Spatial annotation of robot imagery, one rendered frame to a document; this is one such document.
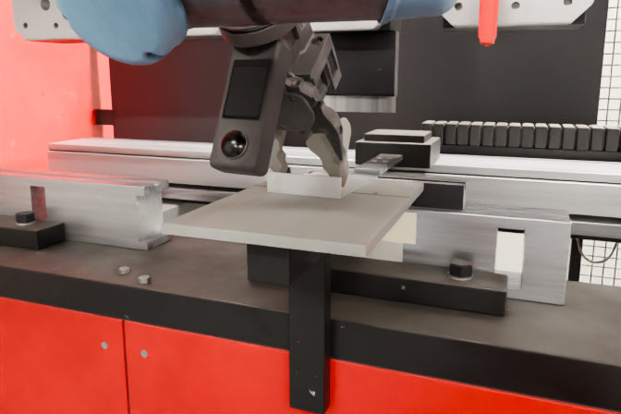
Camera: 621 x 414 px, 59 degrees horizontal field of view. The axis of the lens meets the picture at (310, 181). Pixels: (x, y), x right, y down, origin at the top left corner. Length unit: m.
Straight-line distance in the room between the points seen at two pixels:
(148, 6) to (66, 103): 1.18
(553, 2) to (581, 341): 0.33
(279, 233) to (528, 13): 0.34
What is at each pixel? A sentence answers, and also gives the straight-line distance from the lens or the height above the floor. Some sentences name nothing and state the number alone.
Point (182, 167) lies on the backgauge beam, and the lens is 1.08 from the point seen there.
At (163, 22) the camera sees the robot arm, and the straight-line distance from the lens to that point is 0.31.
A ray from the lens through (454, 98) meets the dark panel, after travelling 1.16.
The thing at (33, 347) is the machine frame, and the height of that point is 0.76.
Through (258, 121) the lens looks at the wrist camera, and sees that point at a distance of 0.45.
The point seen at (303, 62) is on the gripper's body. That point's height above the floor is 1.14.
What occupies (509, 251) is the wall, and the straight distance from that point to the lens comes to 3.19.
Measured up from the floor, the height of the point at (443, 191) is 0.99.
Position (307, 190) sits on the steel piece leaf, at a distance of 0.57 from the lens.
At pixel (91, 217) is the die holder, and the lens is 0.88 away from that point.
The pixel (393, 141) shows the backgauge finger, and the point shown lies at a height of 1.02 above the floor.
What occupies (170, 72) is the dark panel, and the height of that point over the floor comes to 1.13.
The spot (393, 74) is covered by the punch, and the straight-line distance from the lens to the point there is 0.66.
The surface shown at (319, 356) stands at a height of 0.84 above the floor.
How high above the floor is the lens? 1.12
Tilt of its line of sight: 11 degrees down
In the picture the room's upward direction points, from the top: straight up
